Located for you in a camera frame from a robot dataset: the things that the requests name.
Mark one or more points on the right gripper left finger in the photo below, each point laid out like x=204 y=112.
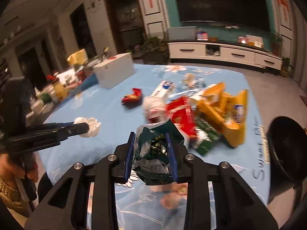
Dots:
x=124 y=156

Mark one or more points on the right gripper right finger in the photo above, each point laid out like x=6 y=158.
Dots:
x=176 y=153

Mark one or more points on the green hazelnut wafer wrapper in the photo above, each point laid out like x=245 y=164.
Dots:
x=155 y=153

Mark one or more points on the white tissue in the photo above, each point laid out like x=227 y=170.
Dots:
x=93 y=124

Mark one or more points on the black trash bin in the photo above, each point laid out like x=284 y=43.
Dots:
x=287 y=145

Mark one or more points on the left hand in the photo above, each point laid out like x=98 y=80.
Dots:
x=9 y=171

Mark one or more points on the red snack package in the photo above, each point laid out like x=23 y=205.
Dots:
x=180 y=113

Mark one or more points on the light blue floral tablecloth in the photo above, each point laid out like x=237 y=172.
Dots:
x=117 y=122

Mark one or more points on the pink plastic bag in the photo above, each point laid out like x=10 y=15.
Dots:
x=154 y=109

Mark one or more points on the small red snack wrapper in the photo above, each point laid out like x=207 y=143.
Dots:
x=134 y=99

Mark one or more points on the yellow snack bag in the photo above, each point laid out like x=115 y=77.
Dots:
x=224 y=112

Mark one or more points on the white cardboard box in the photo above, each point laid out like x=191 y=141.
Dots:
x=114 y=70

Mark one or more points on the potted green plant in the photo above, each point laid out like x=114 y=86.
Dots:
x=155 y=50

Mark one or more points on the white tv cabinet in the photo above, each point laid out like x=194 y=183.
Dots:
x=198 y=50

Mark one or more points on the black television screen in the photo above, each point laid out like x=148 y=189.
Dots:
x=251 y=13

